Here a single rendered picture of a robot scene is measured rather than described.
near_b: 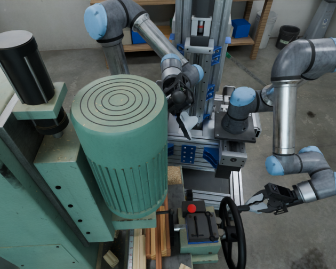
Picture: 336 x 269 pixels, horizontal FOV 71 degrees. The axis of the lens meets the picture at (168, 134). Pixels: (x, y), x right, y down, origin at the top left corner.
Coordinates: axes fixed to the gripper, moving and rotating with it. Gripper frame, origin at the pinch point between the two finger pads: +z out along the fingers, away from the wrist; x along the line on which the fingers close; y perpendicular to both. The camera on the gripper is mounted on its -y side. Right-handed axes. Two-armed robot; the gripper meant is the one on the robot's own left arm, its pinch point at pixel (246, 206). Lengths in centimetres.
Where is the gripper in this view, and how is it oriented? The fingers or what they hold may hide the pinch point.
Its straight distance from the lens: 102.7
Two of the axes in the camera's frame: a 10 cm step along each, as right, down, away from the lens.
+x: -0.6, -7.3, 6.8
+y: 5.0, 5.7, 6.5
